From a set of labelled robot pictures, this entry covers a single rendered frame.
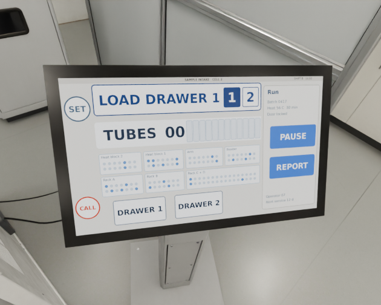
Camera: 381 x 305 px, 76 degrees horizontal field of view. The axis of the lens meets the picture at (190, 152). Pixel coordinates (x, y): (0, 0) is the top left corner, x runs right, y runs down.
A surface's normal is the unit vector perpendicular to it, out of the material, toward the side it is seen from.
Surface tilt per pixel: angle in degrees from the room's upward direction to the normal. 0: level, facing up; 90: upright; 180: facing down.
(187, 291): 0
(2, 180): 0
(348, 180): 0
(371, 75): 90
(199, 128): 50
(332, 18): 90
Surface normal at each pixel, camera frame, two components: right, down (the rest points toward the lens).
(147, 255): 0.07, -0.72
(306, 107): 0.18, 0.15
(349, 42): -0.75, 0.45
